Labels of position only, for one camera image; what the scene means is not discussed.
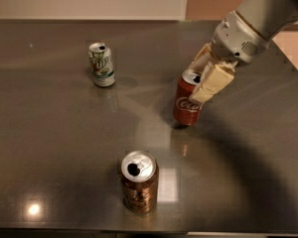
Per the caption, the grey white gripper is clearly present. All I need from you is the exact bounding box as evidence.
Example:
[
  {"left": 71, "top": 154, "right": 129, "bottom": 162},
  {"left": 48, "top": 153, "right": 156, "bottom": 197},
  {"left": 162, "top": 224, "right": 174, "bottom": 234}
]
[{"left": 189, "top": 11, "right": 269, "bottom": 103}]

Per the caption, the red coke can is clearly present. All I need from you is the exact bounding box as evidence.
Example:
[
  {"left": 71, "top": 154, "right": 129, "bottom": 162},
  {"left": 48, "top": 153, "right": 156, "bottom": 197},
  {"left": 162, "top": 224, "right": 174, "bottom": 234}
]
[{"left": 173, "top": 69, "right": 202, "bottom": 126}]

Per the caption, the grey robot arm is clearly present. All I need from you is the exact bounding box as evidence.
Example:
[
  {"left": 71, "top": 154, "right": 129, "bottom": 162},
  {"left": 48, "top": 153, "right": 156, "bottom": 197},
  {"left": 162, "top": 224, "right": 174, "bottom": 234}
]
[{"left": 190, "top": 0, "right": 298, "bottom": 103}]

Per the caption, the white green 7up can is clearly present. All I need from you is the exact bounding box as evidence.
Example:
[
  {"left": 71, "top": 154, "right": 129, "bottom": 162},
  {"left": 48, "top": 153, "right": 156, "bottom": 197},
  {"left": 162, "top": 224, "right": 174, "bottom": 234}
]
[{"left": 88, "top": 42, "right": 115, "bottom": 87}]

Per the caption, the orange soda can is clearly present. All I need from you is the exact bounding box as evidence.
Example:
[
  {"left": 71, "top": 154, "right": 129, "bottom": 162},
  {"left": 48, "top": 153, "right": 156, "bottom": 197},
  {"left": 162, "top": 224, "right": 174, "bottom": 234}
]
[{"left": 118, "top": 151, "right": 159, "bottom": 213}]

